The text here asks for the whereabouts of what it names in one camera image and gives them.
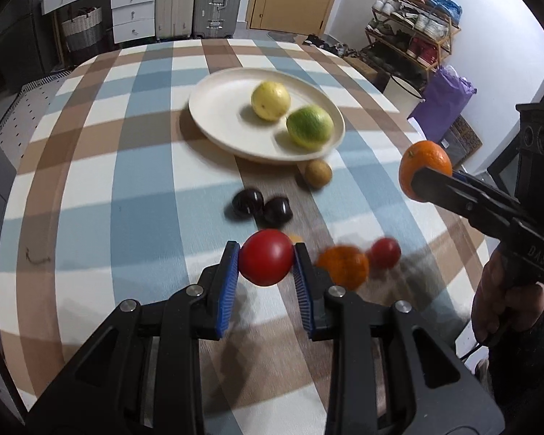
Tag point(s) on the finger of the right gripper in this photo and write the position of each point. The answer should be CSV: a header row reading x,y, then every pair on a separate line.
x,y
453,194

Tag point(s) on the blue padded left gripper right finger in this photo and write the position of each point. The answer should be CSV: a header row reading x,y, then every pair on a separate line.
x,y
311,284

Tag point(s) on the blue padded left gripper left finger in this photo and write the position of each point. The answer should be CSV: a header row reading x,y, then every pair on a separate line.
x,y
219,282

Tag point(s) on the orange tangerine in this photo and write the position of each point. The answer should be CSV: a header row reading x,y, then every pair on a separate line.
x,y
424,153
347,265

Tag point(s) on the red tomato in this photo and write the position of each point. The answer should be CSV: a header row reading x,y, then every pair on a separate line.
x,y
384,253
266,257

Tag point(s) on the dark plum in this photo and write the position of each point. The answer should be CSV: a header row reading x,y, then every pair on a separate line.
x,y
248,203
277,211

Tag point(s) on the brown kiwi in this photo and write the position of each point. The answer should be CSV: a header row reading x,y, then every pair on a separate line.
x,y
318,174

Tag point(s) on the person's right hand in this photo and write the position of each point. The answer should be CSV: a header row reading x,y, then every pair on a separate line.
x,y
500,307

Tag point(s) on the patterned doormat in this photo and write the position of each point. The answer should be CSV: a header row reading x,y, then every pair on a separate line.
x,y
460,142

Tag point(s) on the purple bag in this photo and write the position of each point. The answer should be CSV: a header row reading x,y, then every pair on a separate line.
x,y
442,102

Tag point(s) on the white bucket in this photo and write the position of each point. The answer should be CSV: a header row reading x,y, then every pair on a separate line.
x,y
402,95

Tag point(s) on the checkered tablecloth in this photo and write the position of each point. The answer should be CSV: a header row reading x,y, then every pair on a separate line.
x,y
119,196

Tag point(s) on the green yellow mango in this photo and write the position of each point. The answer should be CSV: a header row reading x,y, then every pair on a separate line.
x,y
310,127

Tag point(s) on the wooden shoe rack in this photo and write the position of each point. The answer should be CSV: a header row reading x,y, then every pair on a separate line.
x,y
420,32

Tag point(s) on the yellow guava fruit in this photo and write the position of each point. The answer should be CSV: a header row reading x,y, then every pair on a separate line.
x,y
270,101

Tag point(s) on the woven laundry basket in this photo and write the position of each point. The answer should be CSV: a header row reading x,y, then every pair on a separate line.
x,y
84,30

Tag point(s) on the silver grey suitcase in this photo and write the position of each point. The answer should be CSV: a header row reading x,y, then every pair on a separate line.
x,y
218,0

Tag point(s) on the beige suitcase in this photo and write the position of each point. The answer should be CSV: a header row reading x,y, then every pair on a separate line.
x,y
176,0

